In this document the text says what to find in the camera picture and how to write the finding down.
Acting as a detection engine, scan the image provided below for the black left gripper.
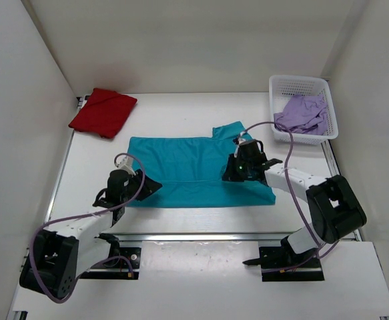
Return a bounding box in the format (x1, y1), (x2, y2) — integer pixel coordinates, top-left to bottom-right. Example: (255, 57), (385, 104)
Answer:
(121, 168), (162, 204)

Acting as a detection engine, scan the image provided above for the teal t shirt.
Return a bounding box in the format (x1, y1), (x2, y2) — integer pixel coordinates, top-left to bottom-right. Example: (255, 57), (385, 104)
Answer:
(127, 121), (276, 209)

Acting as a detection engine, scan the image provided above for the red t shirt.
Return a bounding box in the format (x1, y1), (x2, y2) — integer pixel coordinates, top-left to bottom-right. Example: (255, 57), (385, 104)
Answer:
(68, 88), (137, 139)

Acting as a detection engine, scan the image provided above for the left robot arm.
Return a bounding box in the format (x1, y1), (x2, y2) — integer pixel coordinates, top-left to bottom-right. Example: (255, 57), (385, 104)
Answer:
(19, 169), (163, 303)

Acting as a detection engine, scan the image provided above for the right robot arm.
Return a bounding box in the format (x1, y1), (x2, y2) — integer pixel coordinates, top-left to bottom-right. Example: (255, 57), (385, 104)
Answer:
(222, 138), (367, 272)

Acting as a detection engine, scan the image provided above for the purple t shirt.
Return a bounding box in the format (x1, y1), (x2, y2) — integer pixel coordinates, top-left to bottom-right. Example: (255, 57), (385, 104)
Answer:
(274, 95), (328, 135)

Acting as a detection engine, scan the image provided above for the white plastic basket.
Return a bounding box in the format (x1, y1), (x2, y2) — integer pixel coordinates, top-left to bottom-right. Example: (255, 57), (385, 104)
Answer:
(269, 75), (338, 145)

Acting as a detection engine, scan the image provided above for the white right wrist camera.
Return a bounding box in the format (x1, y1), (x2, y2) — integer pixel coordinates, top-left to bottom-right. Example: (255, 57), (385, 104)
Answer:
(233, 135), (247, 158)

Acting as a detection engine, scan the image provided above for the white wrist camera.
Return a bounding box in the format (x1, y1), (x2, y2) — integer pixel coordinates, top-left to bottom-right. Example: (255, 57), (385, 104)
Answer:
(115, 156), (135, 175)
(233, 135), (247, 158)

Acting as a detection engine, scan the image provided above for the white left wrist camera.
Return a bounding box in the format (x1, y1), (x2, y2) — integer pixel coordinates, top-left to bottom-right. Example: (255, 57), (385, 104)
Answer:
(115, 156), (135, 175)

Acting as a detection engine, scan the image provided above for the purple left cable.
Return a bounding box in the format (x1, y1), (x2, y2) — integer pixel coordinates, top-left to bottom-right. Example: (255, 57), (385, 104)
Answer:
(29, 152), (145, 304)

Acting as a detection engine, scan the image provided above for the purple cable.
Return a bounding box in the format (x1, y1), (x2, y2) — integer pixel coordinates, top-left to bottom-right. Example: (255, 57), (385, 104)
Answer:
(237, 121), (340, 275)
(29, 152), (145, 304)

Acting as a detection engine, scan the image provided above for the aluminium table edge rail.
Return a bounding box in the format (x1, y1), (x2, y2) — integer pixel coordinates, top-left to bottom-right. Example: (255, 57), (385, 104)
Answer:
(114, 232), (289, 242)

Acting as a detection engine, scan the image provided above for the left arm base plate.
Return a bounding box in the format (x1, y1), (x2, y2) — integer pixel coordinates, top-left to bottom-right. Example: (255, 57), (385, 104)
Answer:
(80, 247), (141, 280)

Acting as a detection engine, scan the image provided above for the right side aluminium rail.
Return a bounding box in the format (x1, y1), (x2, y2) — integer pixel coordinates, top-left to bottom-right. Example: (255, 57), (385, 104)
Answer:
(321, 141), (363, 242)

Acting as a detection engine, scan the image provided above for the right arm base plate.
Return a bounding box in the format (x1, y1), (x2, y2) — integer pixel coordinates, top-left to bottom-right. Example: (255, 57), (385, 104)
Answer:
(242, 239), (325, 282)

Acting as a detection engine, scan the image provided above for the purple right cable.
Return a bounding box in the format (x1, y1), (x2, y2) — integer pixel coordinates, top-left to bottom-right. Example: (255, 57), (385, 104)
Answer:
(237, 121), (340, 275)

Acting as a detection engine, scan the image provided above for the left side aluminium rail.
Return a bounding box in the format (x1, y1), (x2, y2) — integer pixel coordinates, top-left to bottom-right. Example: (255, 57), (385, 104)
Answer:
(6, 95), (89, 319)

